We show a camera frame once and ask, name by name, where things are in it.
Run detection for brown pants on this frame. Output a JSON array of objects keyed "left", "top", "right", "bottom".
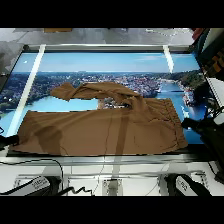
[{"left": 13, "top": 81, "right": 189, "bottom": 157}]

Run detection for black cable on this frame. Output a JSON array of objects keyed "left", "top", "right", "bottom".
[
  {"left": 0, "top": 157, "right": 65, "bottom": 193},
  {"left": 59, "top": 185, "right": 95, "bottom": 196}
]

